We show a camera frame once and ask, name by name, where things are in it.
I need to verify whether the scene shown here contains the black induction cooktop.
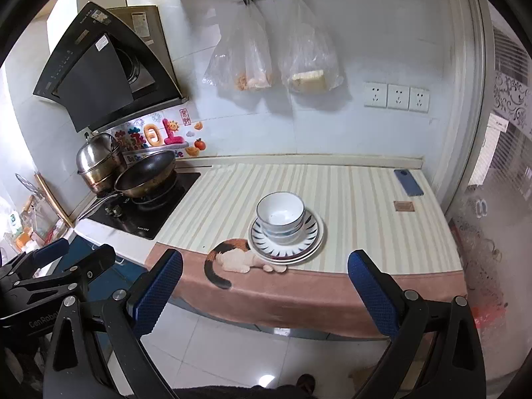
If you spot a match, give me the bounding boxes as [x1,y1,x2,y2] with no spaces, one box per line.
[88,171,200,240]

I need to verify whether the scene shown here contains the white black-rimmed bowl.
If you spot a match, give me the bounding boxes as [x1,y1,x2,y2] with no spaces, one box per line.
[256,192,306,234]

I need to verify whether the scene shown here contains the blue leaf pattern plate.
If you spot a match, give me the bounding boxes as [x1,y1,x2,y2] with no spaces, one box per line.
[250,209,320,259]

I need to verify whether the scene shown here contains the white oval plate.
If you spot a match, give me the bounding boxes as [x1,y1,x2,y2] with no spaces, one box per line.
[247,210,327,267]

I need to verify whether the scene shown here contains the blue spotted bowl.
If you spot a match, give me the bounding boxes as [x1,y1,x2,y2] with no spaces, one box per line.
[261,221,303,245]

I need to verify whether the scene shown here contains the colourful wall stickers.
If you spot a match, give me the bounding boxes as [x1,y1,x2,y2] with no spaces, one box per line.
[106,101,207,164]

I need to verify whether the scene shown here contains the plastic bag with white block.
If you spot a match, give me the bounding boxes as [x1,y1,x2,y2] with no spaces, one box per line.
[280,0,343,95]

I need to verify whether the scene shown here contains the black frying pan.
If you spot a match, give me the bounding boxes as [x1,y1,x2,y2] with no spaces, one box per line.
[77,150,176,221]

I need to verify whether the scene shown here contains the blue smartphone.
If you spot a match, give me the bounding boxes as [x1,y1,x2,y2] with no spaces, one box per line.
[394,169,425,197]

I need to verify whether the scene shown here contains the plastic bag with orange food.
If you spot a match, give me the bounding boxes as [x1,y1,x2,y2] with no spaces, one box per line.
[202,0,273,92]

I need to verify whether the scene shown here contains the striped table mat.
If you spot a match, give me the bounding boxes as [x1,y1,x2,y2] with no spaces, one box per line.
[145,164,466,339]

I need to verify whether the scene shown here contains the white wall socket strip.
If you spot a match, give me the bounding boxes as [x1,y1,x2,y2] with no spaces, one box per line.
[363,82,430,113]

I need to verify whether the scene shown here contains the steel steamer pot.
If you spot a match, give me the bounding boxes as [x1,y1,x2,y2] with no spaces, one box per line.
[76,132,126,196]

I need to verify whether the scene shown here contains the black range hood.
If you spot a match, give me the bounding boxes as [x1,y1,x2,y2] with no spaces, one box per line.
[33,2,187,132]

